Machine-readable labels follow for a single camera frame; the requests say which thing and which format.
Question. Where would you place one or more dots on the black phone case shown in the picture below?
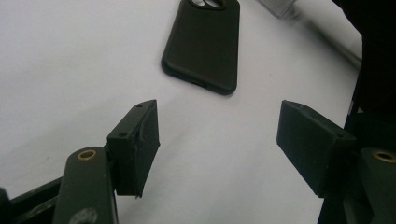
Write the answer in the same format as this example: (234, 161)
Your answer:
(204, 46)

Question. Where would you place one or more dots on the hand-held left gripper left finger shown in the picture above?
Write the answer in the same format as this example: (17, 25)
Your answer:
(134, 149)

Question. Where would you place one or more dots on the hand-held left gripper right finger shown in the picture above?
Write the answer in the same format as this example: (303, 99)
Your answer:
(311, 146)

